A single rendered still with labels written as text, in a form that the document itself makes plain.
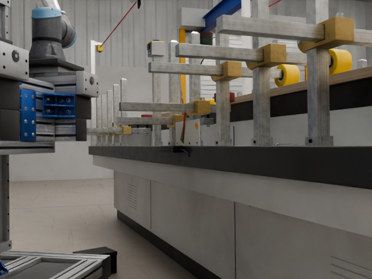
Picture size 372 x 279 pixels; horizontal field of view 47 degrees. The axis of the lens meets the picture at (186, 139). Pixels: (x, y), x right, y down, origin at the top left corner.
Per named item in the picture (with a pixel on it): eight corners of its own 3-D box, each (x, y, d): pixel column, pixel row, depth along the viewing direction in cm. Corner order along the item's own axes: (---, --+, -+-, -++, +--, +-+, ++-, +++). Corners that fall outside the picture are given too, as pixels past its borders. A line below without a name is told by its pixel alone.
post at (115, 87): (114, 150, 306) (113, 83, 307) (113, 150, 310) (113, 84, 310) (119, 150, 308) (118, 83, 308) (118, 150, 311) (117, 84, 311)
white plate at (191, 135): (199, 145, 158) (198, 118, 158) (175, 145, 183) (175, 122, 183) (200, 145, 158) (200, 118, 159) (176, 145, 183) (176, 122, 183)
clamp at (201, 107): (197, 113, 159) (197, 99, 159) (185, 115, 172) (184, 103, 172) (211, 113, 161) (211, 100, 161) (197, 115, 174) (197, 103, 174)
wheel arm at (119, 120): (117, 125, 177) (117, 115, 177) (115, 126, 180) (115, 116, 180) (213, 126, 193) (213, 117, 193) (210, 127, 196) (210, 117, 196)
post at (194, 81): (192, 154, 166) (191, 30, 167) (189, 154, 170) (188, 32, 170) (201, 154, 167) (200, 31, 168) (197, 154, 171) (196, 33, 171)
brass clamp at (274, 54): (268, 61, 113) (268, 42, 113) (243, 70, 125) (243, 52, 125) (288, 63, 115) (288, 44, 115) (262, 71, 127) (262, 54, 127)
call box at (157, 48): (151, 56, 212) (151, 40, 212) (147, 58, 219) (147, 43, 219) (165, 57, 215) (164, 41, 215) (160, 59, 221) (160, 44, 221)
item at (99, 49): (92, 145, 403) (91, 39, 404) (90, 145, 411) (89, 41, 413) (104, 145, 407) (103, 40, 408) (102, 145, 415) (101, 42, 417)
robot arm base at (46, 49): (19, 62, 170) (19, 37, 170) (40, 68, 185) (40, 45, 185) (53, 60, 167) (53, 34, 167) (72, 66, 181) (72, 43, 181)
